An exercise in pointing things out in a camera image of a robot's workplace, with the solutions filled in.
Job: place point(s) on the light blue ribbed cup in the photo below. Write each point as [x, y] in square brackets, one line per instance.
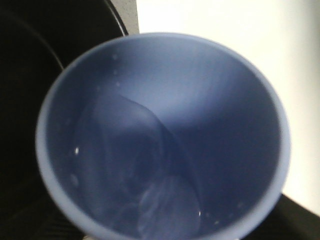
[163, 136]

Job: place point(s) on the black glass gas stove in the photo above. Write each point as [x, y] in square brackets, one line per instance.
[38, 39]

